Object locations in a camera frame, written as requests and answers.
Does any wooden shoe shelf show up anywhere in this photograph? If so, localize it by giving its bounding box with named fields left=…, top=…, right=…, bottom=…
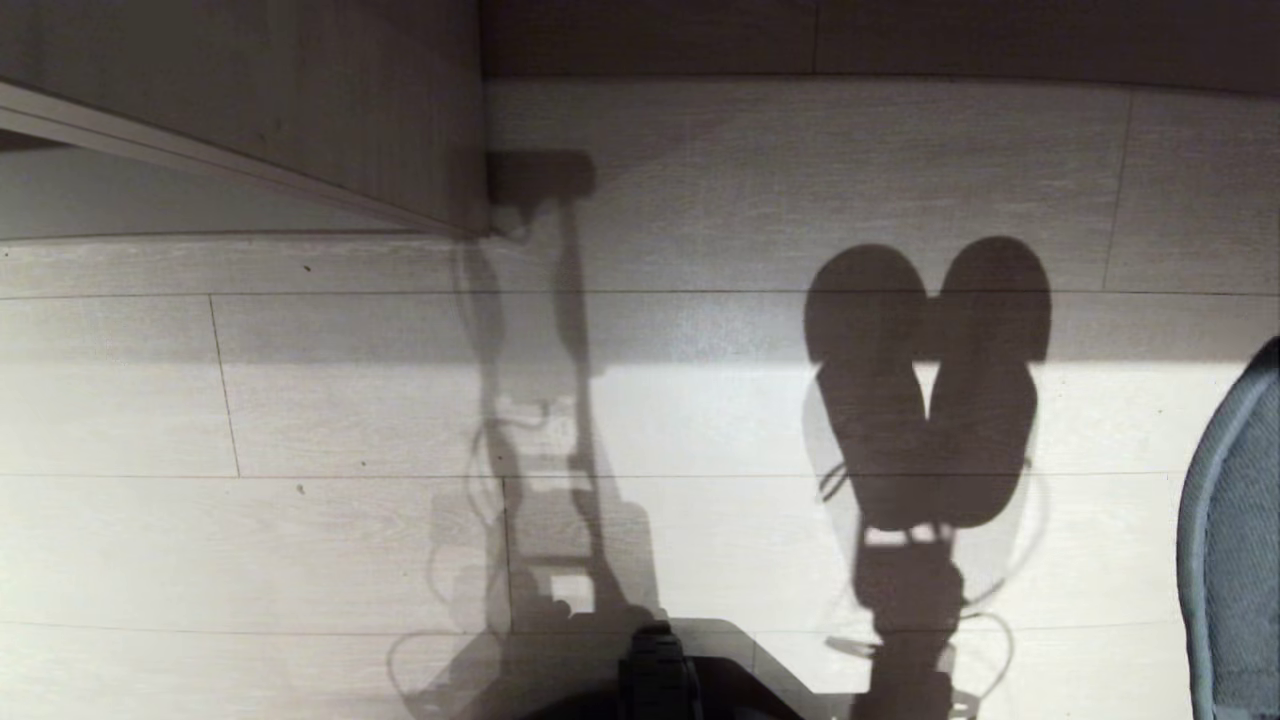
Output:
left=0, top=0, right=492, bottom=242

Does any grey-blue fabric cushion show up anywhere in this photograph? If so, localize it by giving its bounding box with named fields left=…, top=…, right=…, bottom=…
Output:
left=1176, top=336, right=1280, bottom=720

